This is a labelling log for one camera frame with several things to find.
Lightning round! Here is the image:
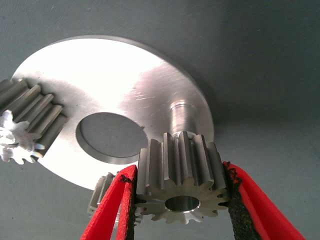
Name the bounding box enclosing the small steel gear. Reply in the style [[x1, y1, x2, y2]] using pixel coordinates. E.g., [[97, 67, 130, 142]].
[[0, 78, 69, 166], [87, 171, 145, 227], [134, 131, 231, 225]]

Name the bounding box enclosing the dark grey table cloth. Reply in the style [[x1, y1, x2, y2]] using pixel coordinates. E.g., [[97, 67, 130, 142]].
[[0, 0, 320, 240]]

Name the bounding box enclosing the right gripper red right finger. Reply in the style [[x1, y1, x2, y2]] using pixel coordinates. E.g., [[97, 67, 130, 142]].
[[221, 161, 307, 240]]

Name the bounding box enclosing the round metal plate with hole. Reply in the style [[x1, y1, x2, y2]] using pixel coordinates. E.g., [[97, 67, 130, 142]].
[[11, 34, 215, 192]]

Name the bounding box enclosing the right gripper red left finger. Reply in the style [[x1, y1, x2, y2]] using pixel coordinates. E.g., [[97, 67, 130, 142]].
[[79, 164, 139, 240]]

